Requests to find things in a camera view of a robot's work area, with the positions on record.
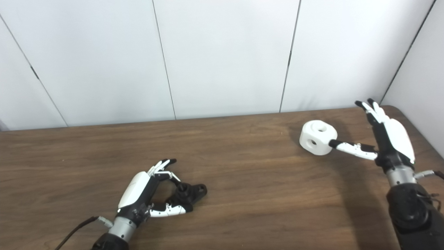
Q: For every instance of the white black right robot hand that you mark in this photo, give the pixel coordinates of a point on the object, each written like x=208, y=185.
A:
x=395, y=139

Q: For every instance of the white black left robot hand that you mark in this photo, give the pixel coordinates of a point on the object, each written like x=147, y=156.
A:
x=135, y=189

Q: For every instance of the black flanged holder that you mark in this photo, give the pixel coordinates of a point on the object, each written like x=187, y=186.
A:
x=196, y=191

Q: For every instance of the round white plastic piece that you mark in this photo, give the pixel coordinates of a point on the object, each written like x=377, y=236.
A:
x=317, y=140

